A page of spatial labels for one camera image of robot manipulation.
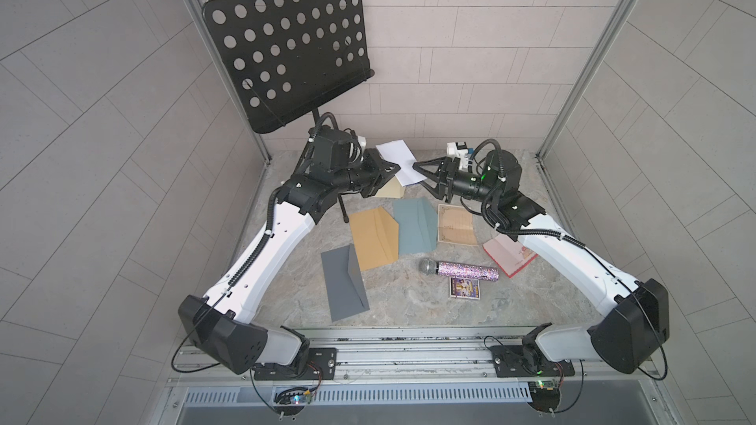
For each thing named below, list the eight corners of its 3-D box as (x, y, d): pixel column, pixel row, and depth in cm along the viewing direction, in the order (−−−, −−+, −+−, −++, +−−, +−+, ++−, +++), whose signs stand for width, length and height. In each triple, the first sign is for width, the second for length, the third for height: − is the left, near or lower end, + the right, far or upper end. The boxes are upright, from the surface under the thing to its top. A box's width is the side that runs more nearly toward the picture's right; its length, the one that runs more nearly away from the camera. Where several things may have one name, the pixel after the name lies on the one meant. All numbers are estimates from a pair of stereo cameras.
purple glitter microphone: (419, 275, 88) (420, 269, 84) (419, 263, 90) (421, 257, 87) (496, 284, 86) (500, 279, 83) (495, 272, 88) (499, 266, 85)
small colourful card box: (449, 297, 84) (450, 294, 82) (448, 279, 87) (450, 276, 85) (479, 300, 83) (481, 297, 81) (477, 282, 87) (479, 279, 85)
